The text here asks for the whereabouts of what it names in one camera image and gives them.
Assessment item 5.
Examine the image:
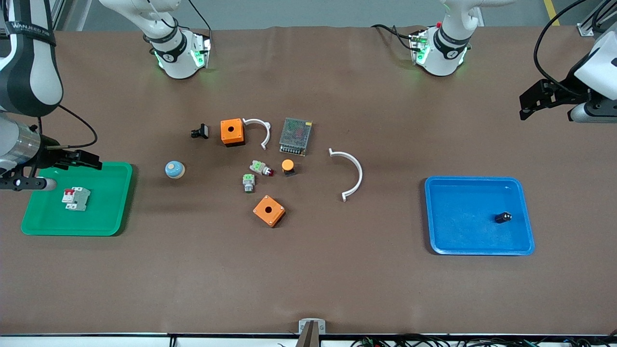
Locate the grey red circuit breaker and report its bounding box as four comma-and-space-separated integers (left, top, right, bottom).
62, 187, 92, 212

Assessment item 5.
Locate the green plastic tray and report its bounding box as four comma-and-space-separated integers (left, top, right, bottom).
21, 161, 133, 237

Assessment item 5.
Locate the blue plastic tray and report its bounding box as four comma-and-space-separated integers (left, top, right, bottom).
424, 176, 536, 256

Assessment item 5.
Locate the tall orange button box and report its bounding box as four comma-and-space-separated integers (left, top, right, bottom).
220, 118, 245, 147

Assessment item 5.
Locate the small white curved clip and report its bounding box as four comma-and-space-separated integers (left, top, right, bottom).
242, 118, 271, 150

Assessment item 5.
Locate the large white curved clip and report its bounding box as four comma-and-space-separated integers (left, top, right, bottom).
328, 148, 363, 202

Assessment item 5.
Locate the flat orange button box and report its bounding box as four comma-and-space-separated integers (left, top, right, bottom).
253, 195, 286, 228

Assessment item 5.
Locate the metal mesh power supply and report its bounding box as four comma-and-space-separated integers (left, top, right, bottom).
279, 117, 313, 157

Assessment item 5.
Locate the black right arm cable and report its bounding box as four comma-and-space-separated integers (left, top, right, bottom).
31, 104, 98, 150

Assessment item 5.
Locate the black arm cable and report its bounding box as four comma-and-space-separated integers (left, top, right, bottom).
31, 104, 98, 150
534, 0, 617, 97

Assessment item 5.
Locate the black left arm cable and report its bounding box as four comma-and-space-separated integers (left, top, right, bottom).
534, 0, 617, 97

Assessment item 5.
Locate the aluminium frame profile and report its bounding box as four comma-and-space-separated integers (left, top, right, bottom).
48, 0, 66, 30
577, 0, 617, 37

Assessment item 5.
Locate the black left base cable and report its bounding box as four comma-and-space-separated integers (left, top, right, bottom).
371, 23, 417, 51

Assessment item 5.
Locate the black base cable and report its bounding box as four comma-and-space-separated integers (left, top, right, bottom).
371, 23, 417, 51
186, 0, 213, 37

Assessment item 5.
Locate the black right base cable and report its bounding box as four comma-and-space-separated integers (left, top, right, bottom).
186, 0, 213, 37

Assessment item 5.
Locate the grey metal table bracket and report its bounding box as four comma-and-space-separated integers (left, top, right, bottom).
298, 318, 326, 347

